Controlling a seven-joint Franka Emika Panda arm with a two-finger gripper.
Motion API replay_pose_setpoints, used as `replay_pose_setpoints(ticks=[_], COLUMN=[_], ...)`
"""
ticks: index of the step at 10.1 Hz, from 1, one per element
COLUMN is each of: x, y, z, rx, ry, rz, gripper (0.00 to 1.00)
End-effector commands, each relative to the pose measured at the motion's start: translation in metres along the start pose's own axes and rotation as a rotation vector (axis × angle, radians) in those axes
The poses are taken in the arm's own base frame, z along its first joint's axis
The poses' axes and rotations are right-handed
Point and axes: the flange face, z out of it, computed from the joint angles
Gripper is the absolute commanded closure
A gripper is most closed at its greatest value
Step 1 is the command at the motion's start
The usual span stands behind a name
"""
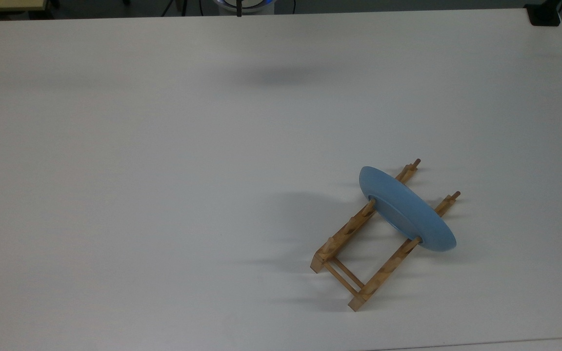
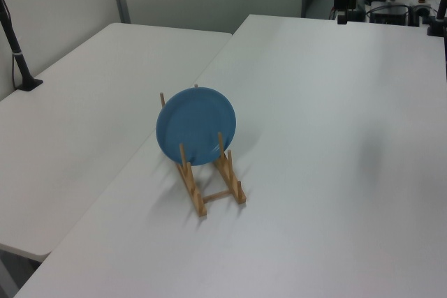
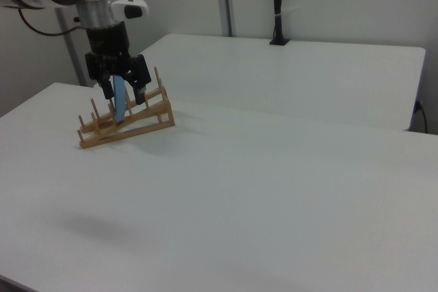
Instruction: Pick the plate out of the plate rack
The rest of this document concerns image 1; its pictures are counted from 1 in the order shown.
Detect blue ceramic plate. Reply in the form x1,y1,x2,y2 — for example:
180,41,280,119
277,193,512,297
359,166,457,253

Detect wooden plate rack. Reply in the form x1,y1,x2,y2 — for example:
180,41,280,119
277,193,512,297
309,158,461,312

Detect black tripod legs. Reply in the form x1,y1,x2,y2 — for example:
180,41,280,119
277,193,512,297
162,0,189,17

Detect light wooden side table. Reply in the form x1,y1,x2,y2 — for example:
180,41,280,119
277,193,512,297
0,0,48,13

